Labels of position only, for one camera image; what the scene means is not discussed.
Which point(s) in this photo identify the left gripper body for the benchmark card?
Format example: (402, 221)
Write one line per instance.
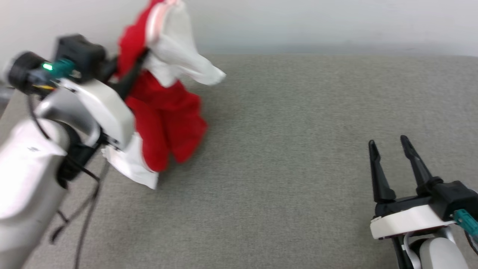
(108, 112)

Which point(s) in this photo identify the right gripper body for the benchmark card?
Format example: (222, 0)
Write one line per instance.
(407, 220)

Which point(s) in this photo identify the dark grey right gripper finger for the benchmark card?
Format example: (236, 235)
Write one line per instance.
(420, 172)
(381, 179)

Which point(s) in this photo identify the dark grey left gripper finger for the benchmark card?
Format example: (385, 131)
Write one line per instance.
(129, 76)

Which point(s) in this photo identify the red and white sports jersey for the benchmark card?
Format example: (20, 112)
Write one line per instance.
(164, 112)

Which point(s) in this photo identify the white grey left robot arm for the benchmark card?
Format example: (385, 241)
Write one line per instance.
(26, 179)

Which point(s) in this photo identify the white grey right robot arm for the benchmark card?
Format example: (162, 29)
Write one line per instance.
(440, 254)

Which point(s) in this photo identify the grey fabric sofa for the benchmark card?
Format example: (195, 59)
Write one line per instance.
(298, 130)

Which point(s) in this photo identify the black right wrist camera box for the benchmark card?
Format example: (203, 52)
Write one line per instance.
(455, 196)

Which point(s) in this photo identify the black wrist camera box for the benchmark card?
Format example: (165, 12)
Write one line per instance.
(455, 196)
(82, 54)

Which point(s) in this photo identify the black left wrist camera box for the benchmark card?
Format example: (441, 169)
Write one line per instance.
(82, 54)

